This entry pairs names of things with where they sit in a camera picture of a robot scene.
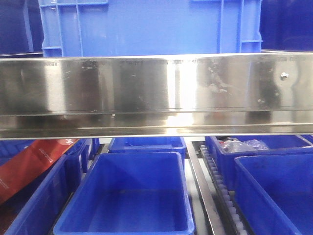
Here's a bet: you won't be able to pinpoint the stainless steel shelf beam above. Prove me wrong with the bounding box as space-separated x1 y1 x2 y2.
0 51 313 140

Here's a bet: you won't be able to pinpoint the blue bin centre back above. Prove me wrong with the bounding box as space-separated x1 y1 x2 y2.
108 137 186 156

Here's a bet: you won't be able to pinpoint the blue bin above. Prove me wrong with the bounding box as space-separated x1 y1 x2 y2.
205 135 313 191
235 154 313 235
0 139 92 235
108 137 186 156
53 152 194 235

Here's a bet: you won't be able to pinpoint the blue bin right back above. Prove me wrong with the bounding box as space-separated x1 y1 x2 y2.
205 135 313 191

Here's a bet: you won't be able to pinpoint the blue bin centre front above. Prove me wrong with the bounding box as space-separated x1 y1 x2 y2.
53 152 194 235

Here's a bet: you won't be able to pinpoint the blue crate on upper shelf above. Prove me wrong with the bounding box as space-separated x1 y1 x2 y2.
39 0 262 57

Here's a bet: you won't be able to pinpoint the shelf bolt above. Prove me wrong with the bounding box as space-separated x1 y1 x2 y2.
280 72 289 81

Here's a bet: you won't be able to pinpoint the blue bin right front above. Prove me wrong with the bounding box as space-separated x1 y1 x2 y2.
235 154 313 235

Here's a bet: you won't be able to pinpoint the blue bin left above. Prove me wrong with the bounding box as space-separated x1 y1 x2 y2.
0 139 92 235

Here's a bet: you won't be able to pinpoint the clear plastic bags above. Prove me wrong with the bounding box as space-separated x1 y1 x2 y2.
219 138 269 153

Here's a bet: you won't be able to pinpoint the white roller track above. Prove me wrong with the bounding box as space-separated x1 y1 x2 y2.
200 144 249 235

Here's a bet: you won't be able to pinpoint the red package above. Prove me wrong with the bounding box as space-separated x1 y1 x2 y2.
0 139 78 204

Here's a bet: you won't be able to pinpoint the steel divider rail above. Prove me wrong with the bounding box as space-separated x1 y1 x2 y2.
186 141 226 235

